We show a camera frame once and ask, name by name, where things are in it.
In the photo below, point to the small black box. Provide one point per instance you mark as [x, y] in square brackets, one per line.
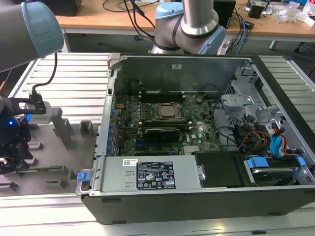
[249, 25]

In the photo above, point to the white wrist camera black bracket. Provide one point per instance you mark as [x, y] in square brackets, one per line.
[41, 118]

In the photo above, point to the metal drive cage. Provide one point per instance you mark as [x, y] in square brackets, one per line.
[236, 103]

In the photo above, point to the grey power supply unit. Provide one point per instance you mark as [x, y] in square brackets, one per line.
[115, 174]

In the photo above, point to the grey parts rack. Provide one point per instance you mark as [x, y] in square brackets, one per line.
[56, 152]

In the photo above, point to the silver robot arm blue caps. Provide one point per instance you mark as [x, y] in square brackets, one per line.
[194, 19]

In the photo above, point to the grey plastic case latch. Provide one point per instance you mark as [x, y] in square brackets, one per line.
[113, 60]

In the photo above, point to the black graphics card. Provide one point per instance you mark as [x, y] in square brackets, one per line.
[161, 134]

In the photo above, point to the silver coin battery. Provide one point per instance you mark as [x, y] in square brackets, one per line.
[199, 100]

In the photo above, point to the black computer tower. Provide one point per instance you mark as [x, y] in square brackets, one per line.
[225, 12]

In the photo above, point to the small black device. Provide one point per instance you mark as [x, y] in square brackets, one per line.
[256, 11]

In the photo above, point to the black plastic bay cover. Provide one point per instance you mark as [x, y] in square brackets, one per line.
[219, 169]

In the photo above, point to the black chair base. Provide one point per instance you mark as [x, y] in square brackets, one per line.
[302, 46]

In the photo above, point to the blue expansion slot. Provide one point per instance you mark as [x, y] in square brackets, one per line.
[140, 143]

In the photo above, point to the blue release latch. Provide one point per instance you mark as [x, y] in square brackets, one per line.
[83, 177]

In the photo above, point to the wooden desk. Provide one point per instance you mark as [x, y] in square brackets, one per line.
[98, 23]

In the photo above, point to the silver chipset heatsink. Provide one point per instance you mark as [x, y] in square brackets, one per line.
[191, 151]

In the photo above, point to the silver CPU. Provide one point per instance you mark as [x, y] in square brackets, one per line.
[170, 110]

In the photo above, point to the white power strip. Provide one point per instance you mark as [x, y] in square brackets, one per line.
[225, 46]

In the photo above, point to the hard disk in blue carrier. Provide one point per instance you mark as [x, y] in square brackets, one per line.
[268, 172]

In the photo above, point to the green RAM stick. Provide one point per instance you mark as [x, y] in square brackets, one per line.
[162, 92]
[41, 169]

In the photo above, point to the black open PC case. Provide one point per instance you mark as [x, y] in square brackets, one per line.
[172, 209]

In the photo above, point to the large black desk box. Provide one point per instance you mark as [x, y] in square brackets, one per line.
[71, 7]

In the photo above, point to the clear plastic bags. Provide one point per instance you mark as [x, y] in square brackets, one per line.
[291, 12]

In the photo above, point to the green motherboard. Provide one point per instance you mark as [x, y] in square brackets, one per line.
[197, 115]

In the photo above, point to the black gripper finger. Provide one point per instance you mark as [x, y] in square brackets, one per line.
[25, 137]
[11, 159]

